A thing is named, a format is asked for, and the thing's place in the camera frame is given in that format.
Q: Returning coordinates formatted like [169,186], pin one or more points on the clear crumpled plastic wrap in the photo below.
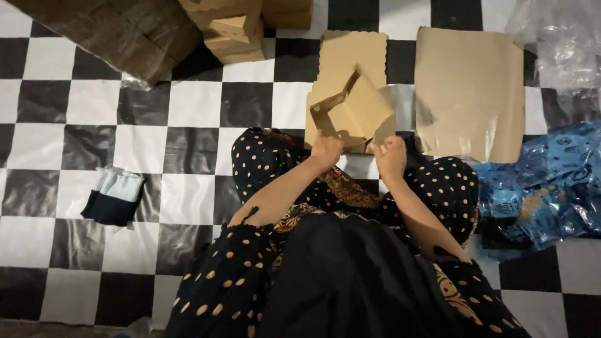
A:
[561,42]

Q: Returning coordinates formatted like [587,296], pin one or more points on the plastic-wrapped bundle of cardboard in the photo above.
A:
[112,37]

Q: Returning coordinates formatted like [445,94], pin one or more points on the person's left hand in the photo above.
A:
[325,151]

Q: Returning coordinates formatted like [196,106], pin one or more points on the person's right hand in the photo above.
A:
[389,159]

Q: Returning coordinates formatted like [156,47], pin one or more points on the person's left fingers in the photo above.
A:
[331,139]

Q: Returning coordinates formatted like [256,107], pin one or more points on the brown cardboard box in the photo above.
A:
[354,112]

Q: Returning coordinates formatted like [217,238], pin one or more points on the black polka-dot dress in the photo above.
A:
[338,263]

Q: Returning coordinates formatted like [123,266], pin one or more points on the stack of flat scalloped cardboard blanks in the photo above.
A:
[350,61]

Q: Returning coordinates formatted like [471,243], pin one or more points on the blue printed plastic bag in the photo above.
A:
[544,187]

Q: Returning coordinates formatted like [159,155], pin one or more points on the black and white folded cloth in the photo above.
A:
[114,195]

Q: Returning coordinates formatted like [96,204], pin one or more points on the stack of brown paper sheets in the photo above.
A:
[469,94]

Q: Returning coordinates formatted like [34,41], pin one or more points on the person's right fingers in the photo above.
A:
[382,145]

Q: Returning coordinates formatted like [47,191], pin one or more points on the pile of folded cardboard boxes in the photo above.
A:
[237,30]

